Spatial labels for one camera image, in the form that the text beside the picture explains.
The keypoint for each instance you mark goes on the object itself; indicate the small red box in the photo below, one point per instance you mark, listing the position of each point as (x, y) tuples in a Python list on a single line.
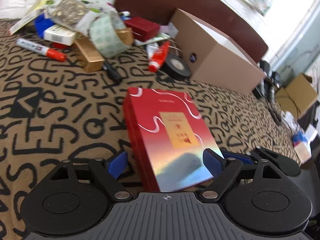
[(142, 29)]

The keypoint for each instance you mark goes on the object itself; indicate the brown cardboard carton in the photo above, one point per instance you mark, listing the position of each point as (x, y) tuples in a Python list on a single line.
[(298, 96)]

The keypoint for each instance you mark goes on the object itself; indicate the green patterned tape roll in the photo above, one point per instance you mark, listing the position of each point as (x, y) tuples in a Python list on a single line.
[(102, 33)]

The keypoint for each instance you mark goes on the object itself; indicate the gold rectangular box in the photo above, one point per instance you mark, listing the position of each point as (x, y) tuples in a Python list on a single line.
[(88, 56)]

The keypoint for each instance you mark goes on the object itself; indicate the white medicine box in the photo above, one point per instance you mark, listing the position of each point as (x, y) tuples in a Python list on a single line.
[(60, 34)]

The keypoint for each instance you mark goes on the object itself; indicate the speckled fabric pouch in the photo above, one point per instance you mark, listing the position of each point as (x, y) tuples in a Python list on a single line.
[(66, 13)]

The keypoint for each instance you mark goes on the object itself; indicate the black marker pen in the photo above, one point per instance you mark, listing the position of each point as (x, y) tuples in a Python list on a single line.
[(112, 73)]

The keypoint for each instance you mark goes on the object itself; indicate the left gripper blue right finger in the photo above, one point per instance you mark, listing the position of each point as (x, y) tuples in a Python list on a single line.
[(215, 163)]

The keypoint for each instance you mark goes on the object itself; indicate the black tape roll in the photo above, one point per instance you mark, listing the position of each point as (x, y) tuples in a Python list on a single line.
[(176, 68)]

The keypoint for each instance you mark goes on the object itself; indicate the red capped marker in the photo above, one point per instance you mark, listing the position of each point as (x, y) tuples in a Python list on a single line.
[(40, 49)]

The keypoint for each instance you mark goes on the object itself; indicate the white green tube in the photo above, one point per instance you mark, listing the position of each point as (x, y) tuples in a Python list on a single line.
[(159, 37)]

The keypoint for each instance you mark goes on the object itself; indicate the red squeeze tube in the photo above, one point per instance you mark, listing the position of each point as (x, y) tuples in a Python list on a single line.
[(159, 57)]

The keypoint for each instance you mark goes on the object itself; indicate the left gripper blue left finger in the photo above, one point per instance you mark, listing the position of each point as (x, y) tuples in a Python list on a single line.
[(117, 163)]

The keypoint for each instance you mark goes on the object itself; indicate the large pink cardboard box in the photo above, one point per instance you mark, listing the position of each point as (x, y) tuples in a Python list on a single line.
[(213, 57)]

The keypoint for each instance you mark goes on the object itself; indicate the large red gift box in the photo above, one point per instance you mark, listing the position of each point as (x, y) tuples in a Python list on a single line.
[(168, 136)]

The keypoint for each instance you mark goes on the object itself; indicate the dark brown headboard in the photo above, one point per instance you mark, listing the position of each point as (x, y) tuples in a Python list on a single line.
[(214, 12)]

